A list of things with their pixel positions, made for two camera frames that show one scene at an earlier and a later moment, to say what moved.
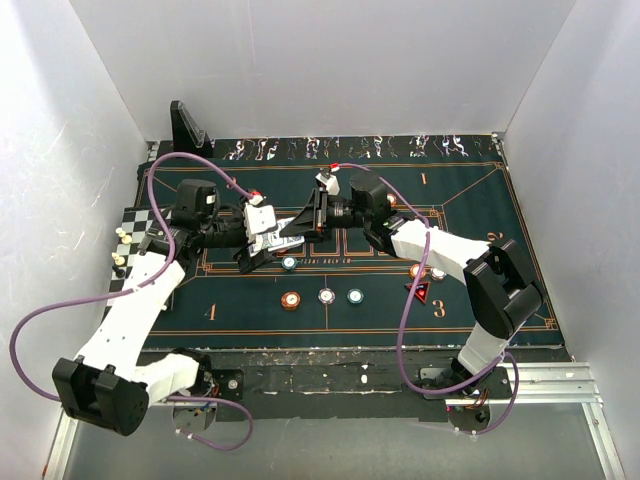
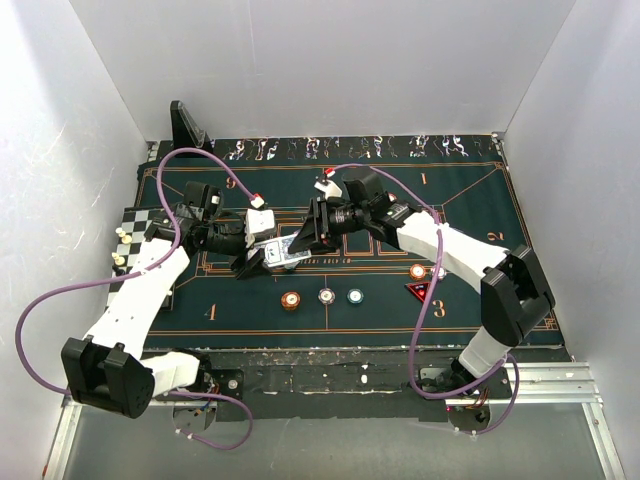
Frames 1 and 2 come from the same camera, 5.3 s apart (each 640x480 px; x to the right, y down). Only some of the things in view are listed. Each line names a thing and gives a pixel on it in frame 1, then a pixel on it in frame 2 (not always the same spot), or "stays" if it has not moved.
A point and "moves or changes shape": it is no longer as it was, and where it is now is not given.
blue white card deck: (274, 242) moves or changes shape
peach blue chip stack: (326, 296) stays
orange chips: (414, 270) stays
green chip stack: (355, 295) stays
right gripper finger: (308, 218) -> (306, 239)
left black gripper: (246, 263) stays
